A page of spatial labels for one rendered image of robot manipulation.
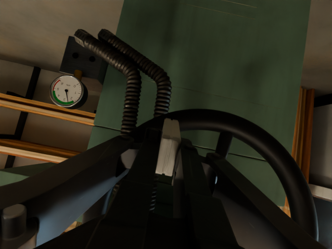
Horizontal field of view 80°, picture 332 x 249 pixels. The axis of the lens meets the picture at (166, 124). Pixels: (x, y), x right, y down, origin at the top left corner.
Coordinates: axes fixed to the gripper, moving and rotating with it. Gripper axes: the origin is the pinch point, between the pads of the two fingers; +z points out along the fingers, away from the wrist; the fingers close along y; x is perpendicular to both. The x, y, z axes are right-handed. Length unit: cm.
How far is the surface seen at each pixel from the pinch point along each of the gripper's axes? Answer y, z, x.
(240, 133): 8.9, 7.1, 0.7
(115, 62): -10.3, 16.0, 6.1
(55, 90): -21.8, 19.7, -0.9
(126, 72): -8.2, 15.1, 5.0
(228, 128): 7.4, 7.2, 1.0
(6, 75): -222, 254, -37
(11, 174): -29.4, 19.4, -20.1
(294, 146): 106, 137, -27
